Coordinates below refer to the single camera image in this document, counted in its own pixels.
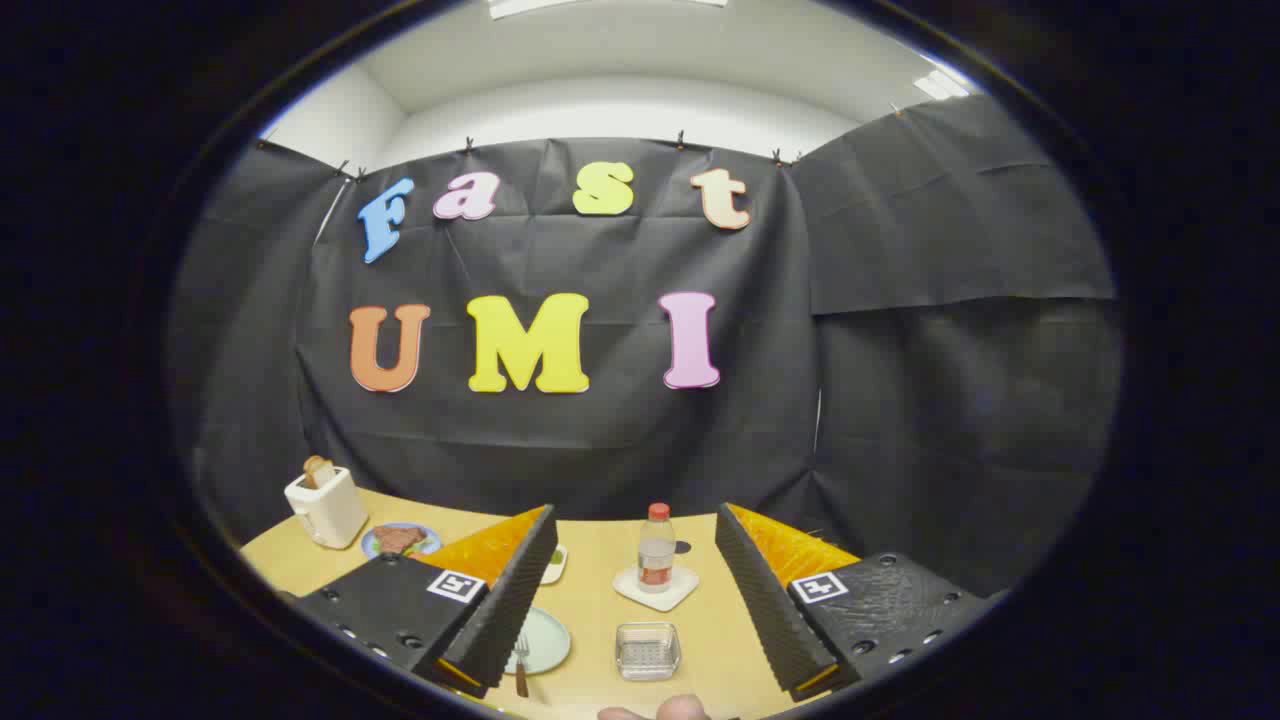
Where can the pale green round plate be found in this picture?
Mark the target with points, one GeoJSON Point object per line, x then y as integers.
{"type": "Point", "coordinates": [548, 640]}

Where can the white square coaster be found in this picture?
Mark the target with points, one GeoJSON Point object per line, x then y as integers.
{"type": "Point", "coordinates": [682, 586]}

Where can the bread slice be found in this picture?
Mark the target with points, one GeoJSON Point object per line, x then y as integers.
{"type": "Point", "coordinates": [318, 470]}

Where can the black backdrop cloth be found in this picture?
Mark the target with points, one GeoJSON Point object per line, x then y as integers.
{"type": "Point", "coordinates": [600, 450]}

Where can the small blue plate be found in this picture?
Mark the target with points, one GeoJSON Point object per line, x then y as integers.
{"type": "Point", "coordinates": [372, 546]}

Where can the long ceiling light panel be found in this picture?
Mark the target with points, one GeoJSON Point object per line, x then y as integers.
{"type": "Point", "coordinates": [560, 5]}

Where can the cream white toaster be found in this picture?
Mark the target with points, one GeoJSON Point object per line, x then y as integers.
{"type": "Point", "coordinates": [330, 510]}

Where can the sandwich food with greens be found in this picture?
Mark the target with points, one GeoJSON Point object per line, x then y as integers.
{"type": "Point", "coordinates": [400, 539]}

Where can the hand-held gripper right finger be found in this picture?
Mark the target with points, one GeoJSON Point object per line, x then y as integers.
{"type": "Point", "coordinates": [755, 600]}

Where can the small ceiling light panel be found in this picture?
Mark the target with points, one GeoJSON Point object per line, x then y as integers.
{"type": "Point", "coordinates": [940, 85]}

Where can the clear red-capped water bottle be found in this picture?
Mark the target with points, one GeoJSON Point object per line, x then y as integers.
{"type": "Point", "coordinates": [656, 555]}

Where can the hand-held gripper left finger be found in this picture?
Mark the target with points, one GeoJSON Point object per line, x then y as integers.
{"type": "Point", "coordinates": [520, 600]}

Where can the square metal perforated basket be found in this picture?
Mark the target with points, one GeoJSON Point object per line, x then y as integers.
{"type": "Point", "coordinates": [648, 652]}

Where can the white divided grain dish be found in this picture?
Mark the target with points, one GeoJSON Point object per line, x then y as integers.
{"type": "Point", "coordinates": [555, 565]}

